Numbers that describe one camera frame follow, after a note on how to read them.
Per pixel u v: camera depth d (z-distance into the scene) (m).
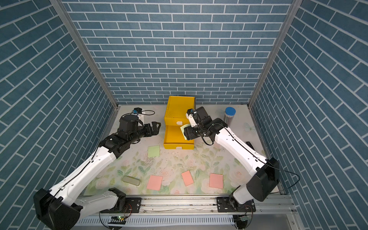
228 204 0.74
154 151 0.94
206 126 0.55
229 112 0.92
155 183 0.81
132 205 0.73
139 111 0.66
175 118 0.85
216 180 0.83
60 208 0.37
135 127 0.58
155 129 0.68
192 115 0.61
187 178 0.83
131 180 0.80
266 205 0.76
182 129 0.77
